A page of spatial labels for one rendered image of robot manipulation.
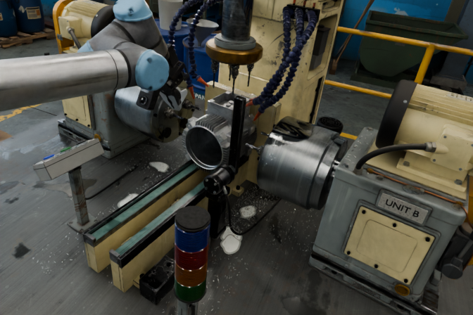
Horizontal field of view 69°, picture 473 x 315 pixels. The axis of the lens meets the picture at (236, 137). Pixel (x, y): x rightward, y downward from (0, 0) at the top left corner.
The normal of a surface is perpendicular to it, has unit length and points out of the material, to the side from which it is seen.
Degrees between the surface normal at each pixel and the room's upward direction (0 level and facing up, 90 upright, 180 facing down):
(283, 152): 51
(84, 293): 0
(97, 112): 90
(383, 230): 90
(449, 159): 90
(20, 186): 0
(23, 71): 43
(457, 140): 90
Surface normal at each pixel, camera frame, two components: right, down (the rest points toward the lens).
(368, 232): -0.53, 0.39
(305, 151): -0.27, -0.42
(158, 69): 0.75, 0.39
